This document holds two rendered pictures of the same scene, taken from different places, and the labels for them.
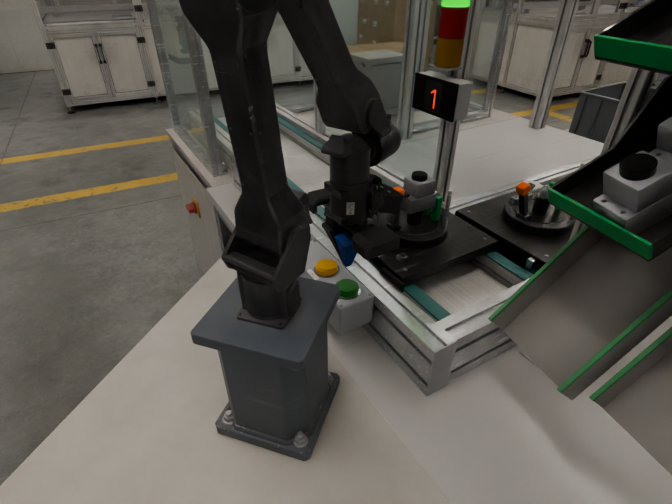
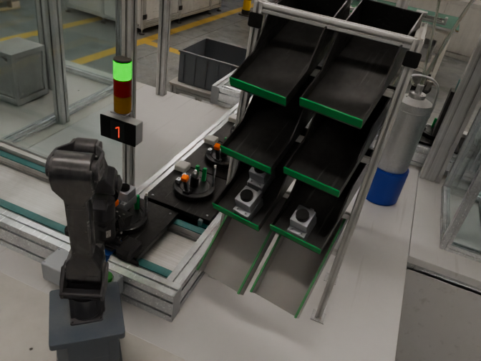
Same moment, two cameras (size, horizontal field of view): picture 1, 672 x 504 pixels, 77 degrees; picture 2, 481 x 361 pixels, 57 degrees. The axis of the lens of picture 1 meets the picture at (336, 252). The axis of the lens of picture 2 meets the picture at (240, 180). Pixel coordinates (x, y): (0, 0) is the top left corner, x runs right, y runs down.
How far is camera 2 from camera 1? 0.56 m
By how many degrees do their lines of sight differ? 35
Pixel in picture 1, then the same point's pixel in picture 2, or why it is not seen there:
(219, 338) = (70, 340)
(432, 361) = (172, 301)
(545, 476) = (239, 334)
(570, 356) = (237, 274)
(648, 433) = (273, 296)
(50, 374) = not seen: outside the picture
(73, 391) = not seen: outside the picture
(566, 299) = (228, 246)
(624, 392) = (261, 283)
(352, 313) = not seen: hidden behind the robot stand
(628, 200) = (246, 209)
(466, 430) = (198, 330)
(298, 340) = (115, 322)
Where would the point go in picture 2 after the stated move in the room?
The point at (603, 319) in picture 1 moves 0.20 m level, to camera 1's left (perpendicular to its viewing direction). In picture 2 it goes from (246, 253) to (180, 280)
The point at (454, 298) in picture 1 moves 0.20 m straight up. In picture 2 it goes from (165, 258) to (169, 203)
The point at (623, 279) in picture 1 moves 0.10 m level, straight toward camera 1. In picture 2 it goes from (249, 231) to (247, 257)
